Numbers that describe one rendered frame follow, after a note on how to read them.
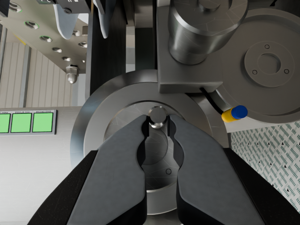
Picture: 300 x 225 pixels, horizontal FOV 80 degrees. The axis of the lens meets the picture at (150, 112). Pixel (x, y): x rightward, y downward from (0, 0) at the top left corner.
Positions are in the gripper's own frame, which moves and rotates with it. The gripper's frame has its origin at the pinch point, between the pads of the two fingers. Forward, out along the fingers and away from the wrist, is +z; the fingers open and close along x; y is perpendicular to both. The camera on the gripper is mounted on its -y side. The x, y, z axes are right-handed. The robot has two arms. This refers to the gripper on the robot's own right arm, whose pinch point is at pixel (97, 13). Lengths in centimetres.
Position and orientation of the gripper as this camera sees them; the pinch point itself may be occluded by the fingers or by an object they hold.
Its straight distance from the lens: 25.9
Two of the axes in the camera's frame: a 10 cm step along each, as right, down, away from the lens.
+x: 10.0, -0.2, -0.2
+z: 0.2, 1.7, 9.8
